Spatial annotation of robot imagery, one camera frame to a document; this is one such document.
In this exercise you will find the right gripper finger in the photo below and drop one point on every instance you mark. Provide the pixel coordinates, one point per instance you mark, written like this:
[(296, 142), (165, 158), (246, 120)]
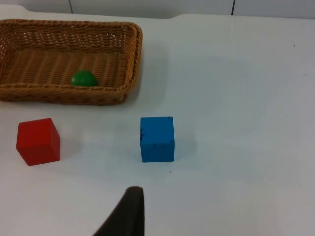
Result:
[(130, 214)]

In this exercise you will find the blue cube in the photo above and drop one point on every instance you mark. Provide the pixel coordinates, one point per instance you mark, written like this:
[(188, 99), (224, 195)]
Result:
[(157, 140)]

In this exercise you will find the red cube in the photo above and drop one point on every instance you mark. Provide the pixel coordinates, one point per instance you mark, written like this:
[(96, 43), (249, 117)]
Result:
[(37, 142)]

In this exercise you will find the brown wicker basket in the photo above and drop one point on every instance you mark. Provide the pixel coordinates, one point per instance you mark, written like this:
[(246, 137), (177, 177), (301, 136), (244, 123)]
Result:
[(49, 61)]

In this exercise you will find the green ball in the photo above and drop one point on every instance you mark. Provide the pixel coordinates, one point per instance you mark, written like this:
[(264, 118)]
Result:
[(83, 79)]

